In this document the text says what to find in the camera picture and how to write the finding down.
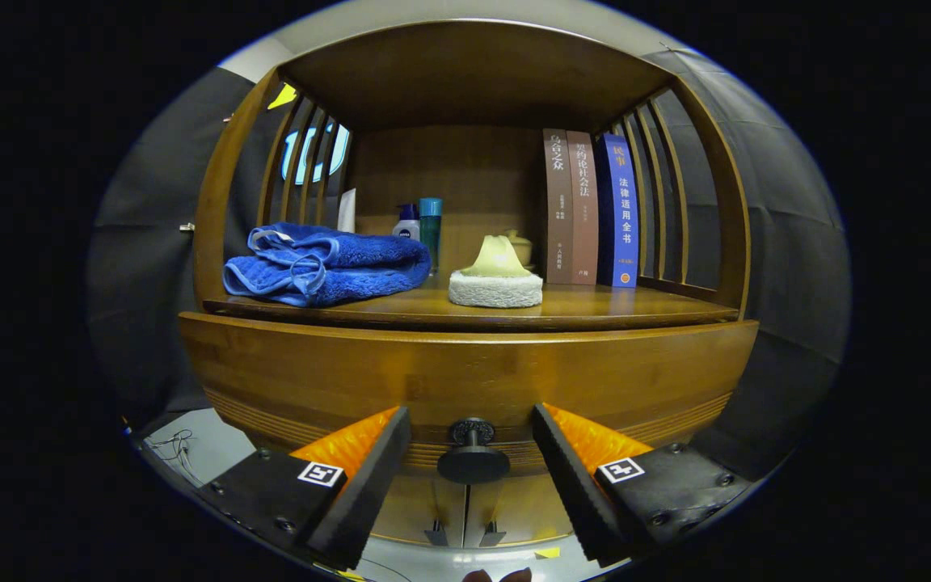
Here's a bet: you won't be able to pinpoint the wooden drawer with black knob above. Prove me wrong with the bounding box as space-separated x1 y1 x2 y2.
177 312 760 484

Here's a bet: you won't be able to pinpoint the thin floor cables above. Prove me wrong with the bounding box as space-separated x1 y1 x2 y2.
146 428 208 486

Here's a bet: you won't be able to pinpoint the dark brown book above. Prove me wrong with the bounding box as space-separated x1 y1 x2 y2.
543 128 574 285

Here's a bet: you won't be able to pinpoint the blue book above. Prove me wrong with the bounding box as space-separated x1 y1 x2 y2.
595 133 640 289

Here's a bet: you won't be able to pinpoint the beige lidded tea cup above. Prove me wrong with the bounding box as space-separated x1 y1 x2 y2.
506 229 535 270

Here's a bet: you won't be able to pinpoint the wooden cabinet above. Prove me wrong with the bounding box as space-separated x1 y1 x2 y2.
193 19 752 550

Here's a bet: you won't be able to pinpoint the wooden cabinet door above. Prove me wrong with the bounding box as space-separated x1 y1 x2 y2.
369 473 466 549
464 473 575 546

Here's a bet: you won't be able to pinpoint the white bottle with blue cap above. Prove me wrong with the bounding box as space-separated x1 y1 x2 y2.
391 203 421 241

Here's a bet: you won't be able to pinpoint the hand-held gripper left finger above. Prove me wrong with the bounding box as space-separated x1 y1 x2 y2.
197 406 412 571

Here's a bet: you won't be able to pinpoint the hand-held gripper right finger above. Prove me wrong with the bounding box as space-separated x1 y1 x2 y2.
531 403 753 568

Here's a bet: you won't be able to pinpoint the reddish brown book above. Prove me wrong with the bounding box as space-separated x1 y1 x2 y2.
567 130 600 285

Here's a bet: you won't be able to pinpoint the wooden countertop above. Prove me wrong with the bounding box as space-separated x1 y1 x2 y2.
203 275 739 332

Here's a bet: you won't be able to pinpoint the green handled white scrub brush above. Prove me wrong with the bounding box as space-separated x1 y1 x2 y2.
448 234 544 309

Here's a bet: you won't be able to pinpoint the teal bottle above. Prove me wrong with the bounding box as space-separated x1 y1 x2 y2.
419 197 443 272

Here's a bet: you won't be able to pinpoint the folded blue towel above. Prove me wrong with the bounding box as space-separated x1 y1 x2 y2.
222 222 432 308

